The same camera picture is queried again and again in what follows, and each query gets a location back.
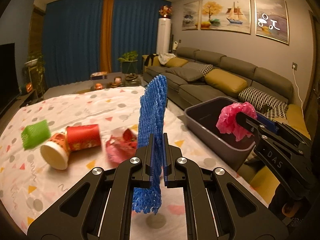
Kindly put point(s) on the blue foam net sleeve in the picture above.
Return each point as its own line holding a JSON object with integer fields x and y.
{"x": 151, "y": 122}

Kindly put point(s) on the dark grey trash bin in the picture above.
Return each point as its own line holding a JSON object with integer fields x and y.
{"x": 202, "y": 118}

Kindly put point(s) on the small left landscape painting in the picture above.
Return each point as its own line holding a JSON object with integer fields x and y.
{"x": 190, "y": 16}

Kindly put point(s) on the black television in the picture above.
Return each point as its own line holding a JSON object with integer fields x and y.
{"x": 9, "y": 83}

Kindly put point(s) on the red crumpled wrapper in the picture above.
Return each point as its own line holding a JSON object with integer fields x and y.
{"x": 121, "y": 146}

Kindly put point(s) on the grey sectional sofa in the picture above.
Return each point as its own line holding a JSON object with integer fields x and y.
{"x": 195, "y": 76}

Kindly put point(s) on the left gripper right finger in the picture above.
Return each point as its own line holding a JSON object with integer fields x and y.
{"x": 178, "y": 171}

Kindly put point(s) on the houndstooth pillow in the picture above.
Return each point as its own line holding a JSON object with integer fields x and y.
{"x": 264, "y": 103}

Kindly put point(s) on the plant on stand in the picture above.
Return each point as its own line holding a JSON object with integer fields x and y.
{"x": 34, "y": 68}

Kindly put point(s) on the right painting with glare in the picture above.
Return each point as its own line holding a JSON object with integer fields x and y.
{"x": 271, "y": 20}

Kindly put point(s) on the sailboat tree painting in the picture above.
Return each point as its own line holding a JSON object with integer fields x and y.
{"x": 226, "y": 15}

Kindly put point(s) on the blue curtain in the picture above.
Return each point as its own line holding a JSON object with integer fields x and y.
{"x": 71, "y": 36}

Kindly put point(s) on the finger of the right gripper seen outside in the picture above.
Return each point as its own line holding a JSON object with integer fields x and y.
{"x": 264, "y": 129}

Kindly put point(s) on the potted green plant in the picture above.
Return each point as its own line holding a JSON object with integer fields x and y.
{"x": 128, "y": 62}

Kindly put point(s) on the white standing air conditioner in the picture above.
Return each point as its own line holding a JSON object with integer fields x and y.
{"x": 163, "y": 35}

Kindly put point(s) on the patterned white table cloth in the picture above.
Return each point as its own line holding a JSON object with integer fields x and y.
{"x": 29, "y": 185}

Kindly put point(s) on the yellow sofa cushion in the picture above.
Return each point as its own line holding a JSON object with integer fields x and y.
{"x": 226, "y": 82}

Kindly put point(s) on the cream red paper bowl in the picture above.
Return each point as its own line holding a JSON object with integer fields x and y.
{"x": 56, "y": 152}

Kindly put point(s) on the flower decoration on conditioner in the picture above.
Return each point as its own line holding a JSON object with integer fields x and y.
{"x": 165, "y": 11}

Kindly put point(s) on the orange curtain strip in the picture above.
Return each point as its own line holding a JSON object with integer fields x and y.
{"x": 106, "y": 36}

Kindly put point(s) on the green foam net sleeve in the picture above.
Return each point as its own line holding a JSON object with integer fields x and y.
{"x": 35, "y": 134}

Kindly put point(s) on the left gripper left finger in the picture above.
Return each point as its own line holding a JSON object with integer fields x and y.
{"x": 138, "y": 171}

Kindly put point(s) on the red paper cup lying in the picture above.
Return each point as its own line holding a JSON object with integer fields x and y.
{"x": 83, "y": 137}

